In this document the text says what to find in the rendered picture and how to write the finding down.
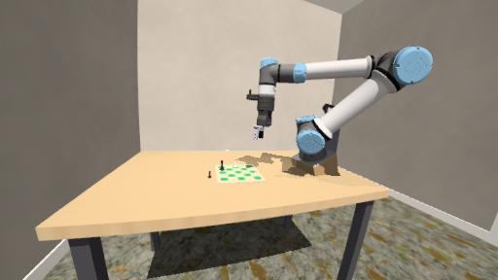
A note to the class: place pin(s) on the green and cream chessboard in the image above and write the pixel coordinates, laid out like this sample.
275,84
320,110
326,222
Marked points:
241,174

